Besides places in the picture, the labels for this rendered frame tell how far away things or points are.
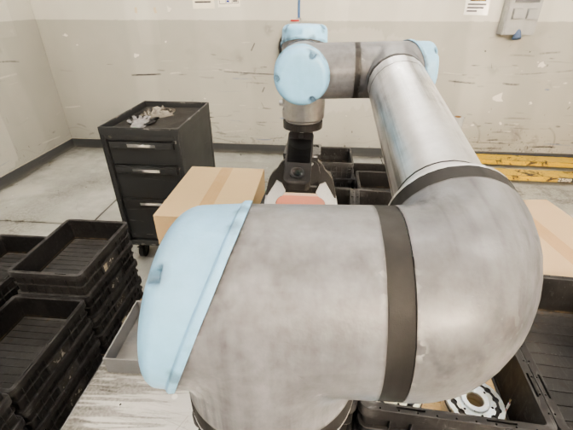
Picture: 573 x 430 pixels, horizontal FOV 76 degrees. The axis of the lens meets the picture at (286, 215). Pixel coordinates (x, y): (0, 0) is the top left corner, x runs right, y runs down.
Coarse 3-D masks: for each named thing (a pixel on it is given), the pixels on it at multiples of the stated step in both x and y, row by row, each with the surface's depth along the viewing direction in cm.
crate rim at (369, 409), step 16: (528, 368) 65; (528, 384) 62; (544, 400) 60; (368, 416) 59; (384, 416) 59; (400, 416) 58; (416, 416) 58; (432, 416) 57; (448, 416) 57; (464, 416) 57; (480, 416) 57; (544, 416) 57
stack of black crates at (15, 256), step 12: (0, 240) 183; (12, 240) 183; (24, 240) 182; (36, 240) 181; (0, 252) 183; (12, 252) 187; (24, 252) 186; (0, 264) 178; (12, 264) 178; (0, 276) 171; (0, 288) 150; (12, 288) 157; (0, 300) 151
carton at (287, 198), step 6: (282, 198) 78; (288, 198) 78; (294, 198) 78; (300, 198) 78; (306, 198) 78; (312, 198) 78; (318, 198) 78; (312, 204) 76; (318, 204) 76; (324, 204) 76
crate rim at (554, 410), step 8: (552, 280) 86; (560, 280) 85; (568, 280) 85; (528, 352) 68; (528, 360) 66; (536, 368) 65; (536, 376) 63; (544, 384) 62; (544, 392) 61; (552, 400) 60; (552, 408) 58; (560, 416) 57; (560, 424) 56
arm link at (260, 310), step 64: (192, 256) 19; (256, 256) 19; (320, 256) 18; (384, 256) 18; (192, 320) 18; (256, 320) 18; (320, 320) 18; (384, 320) 17; (192, 384) 20; (256, 384) 19; (320, 384) 19; (384, 384) 18
